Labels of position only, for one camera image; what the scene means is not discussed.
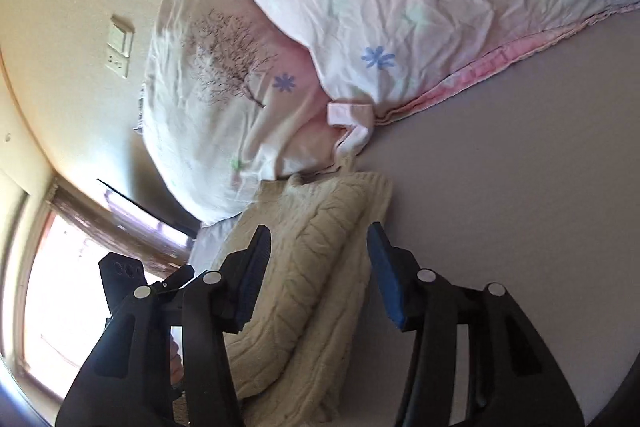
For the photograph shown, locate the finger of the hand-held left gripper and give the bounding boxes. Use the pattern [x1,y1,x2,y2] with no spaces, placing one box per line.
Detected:
[148,263,197,296]

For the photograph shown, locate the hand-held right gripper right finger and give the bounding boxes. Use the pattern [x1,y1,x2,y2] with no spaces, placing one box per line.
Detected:
[366,222,586,427]

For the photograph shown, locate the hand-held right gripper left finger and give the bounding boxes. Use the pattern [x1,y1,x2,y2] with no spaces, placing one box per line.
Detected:
[55,224,272,427]

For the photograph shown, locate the cream knitted sweater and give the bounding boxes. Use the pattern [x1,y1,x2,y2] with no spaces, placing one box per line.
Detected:
[220,159,394,427]

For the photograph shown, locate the bright window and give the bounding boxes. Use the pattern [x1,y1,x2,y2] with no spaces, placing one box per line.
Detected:
[20,209,113,390]

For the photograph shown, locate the dark bedside board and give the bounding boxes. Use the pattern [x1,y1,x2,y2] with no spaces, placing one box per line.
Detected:
[96,178,202,239]

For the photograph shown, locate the grey bed sheet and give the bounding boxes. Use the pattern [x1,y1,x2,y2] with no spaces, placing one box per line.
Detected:
[320,4,640,427]

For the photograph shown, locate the tree print pillow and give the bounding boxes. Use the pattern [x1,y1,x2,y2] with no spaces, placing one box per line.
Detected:
[134,0,347,226]

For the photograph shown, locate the white wall socket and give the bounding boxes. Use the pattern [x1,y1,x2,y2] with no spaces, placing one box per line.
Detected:
[105,49,131,80]

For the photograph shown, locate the white wall switch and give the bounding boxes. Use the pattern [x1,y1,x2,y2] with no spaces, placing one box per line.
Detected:
[110,14,135,54]

